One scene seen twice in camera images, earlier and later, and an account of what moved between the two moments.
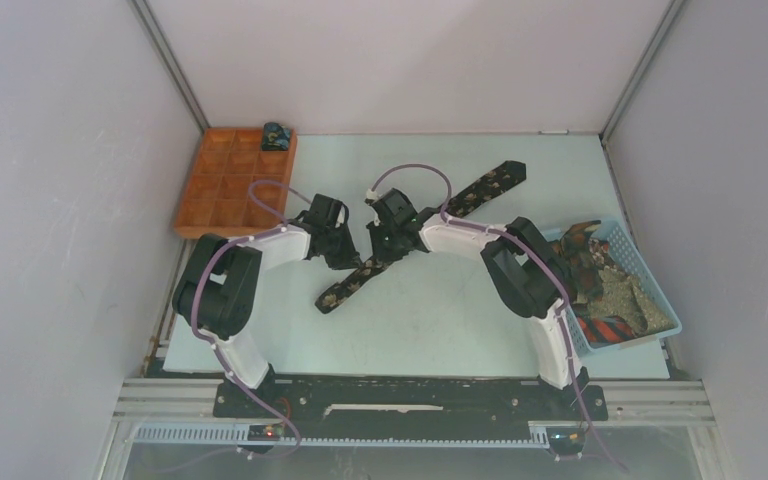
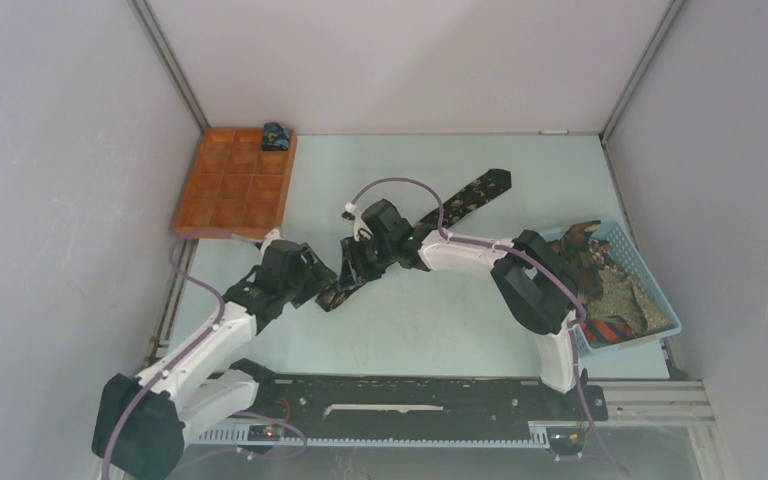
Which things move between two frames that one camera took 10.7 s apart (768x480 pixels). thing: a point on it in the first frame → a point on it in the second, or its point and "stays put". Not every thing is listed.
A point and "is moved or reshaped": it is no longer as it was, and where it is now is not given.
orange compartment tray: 215,200 stays put
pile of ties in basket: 609,304 stays put
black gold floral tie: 496,180 is moved or reshaped
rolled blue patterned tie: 275,137 stays put
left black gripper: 349,259 → 317,276
